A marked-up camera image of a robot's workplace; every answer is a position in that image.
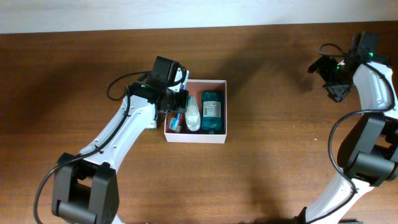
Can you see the green Colgate toothpaste tube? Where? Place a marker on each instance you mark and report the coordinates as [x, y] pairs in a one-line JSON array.
[[179, 122]]

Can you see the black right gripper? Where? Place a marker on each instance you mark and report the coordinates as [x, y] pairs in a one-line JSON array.
[[337, 93]]

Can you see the green Dettol soap bar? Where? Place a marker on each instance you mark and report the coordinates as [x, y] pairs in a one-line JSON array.
[[156, 122]]

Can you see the teal Listerine mouthwash bottle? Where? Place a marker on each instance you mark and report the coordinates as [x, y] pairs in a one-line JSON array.
[[212, 120]]

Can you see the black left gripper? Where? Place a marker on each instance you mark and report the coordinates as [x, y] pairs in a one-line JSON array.
[[183, 104]]

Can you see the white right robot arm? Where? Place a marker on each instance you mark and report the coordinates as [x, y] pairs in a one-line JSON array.
[[362, 145]]

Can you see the clear foam soap pump bottle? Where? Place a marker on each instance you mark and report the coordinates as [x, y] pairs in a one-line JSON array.
[[192, 115]]

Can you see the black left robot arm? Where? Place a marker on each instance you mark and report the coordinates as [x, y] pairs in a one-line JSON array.
[[85, 188]]

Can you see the blue white toothbrush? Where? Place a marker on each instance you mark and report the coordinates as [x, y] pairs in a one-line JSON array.
[[182, 87]]

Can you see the pink box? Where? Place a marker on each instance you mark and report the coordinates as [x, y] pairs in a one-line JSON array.
[[195, 88]]

